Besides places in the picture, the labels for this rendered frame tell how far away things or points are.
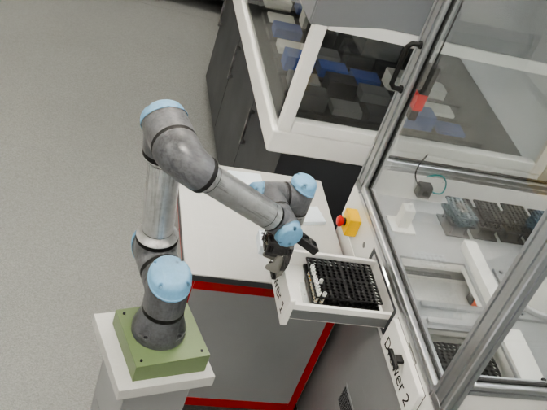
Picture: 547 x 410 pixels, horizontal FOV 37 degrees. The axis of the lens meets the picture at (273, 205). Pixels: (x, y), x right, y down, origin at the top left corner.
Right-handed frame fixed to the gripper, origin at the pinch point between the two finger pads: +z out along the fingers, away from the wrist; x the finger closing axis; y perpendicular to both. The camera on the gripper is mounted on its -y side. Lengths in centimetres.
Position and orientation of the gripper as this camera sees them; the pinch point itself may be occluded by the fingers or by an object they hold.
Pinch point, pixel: (277, 270)
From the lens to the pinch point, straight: 249.0
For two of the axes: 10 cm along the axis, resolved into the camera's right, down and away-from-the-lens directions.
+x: 1.4, 6.3, -7.6
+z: -2.8, 7.6, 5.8
